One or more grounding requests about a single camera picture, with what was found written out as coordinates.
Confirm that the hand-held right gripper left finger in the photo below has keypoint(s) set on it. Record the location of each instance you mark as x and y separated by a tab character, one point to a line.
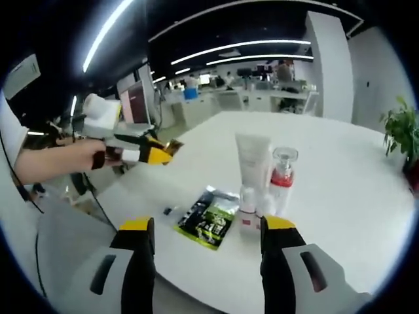
137	268

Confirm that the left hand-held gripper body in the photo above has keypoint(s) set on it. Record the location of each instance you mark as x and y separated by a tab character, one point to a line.
101	117

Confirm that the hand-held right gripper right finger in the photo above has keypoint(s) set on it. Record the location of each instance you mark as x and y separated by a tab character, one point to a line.
278	268

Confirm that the gold foil skincare sachet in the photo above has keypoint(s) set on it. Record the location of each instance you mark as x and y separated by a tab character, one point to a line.
175	146

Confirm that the clear skincare sachet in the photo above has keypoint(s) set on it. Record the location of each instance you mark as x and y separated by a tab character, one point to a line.
168	210

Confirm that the small red label skincare bottle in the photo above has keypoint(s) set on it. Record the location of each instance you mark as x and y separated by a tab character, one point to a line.
248	216
266	204

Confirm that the red collar skincare bottle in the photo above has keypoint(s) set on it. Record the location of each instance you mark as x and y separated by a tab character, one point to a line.
281	193

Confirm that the dark green skincare packet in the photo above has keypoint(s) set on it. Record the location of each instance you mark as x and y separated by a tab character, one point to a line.
206	225

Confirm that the white skincare tube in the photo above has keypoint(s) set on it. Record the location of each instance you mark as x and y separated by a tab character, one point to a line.
252	157

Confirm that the person's left hand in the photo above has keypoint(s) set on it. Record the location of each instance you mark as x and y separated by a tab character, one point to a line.
83	155

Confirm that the computer monitor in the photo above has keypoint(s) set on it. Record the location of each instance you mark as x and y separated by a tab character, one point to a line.
135	104

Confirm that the grey mesh chair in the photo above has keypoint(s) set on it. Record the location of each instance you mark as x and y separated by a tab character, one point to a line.
72	248

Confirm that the blue box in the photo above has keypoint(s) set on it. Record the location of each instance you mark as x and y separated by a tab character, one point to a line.
190	94

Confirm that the long ceiling light strip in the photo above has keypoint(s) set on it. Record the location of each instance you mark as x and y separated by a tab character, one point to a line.
108	32
242	44

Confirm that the white ceiling vent panel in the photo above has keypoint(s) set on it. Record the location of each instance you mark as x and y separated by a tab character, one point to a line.
23	76

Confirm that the row of white office desks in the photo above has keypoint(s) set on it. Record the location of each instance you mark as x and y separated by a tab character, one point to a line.
235	101

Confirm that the red glossy object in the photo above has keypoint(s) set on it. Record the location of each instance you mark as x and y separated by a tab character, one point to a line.
413	178

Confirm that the potted green plant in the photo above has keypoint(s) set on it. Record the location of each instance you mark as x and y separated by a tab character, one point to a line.
401	131

